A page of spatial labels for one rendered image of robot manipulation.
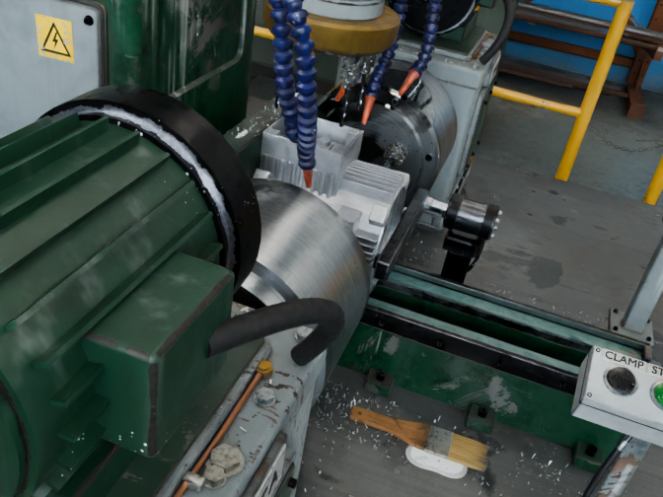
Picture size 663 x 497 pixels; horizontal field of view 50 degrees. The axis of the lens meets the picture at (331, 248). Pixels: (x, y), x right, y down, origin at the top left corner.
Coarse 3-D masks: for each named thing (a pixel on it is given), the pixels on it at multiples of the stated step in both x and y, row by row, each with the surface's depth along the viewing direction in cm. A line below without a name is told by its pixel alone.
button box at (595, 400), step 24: (600, 360) 79; (624, 360) 79; (600, 384) 77; (648, 384) 77; (576, 408) 79; (600, 408) 77; (624, 408) 75; (648, 408) 75; (624, 432) 79; (648, 432) 77
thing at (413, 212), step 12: (420, 192) 116; (420, 204) 112; (408, 216) 108; (396, 228) 105; (408, 228) 106; (396, 240) 102; (384, 252) 99; (396, 252) 99; (384, 264) 96; (384, 276) 97
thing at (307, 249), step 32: (256, 192) 80; (288, 192) 81; (288, 224) 76; (320, 224) 79; (288, 256) 72; (320, 256) 76; (352, 256) 81; (256, 288) 68; (288, 288) 70; (320, 288) 73; (352, 288) 80; (352, 320) 81; (320, 384) 74
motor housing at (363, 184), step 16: (352, 176) 101; (368, 176) 101; (384, 176) 101; (400, 176) 102; (336, 192) 100; (352, 192) 100; (368, 192) 99; (384, 192) 98; (400, 192) 109; (336, 208) 99; (368, 208) 99; (400, 208) 111; (368, 224) 98; (368, 240) 98; (384, 240) 113; (368, 256) 98
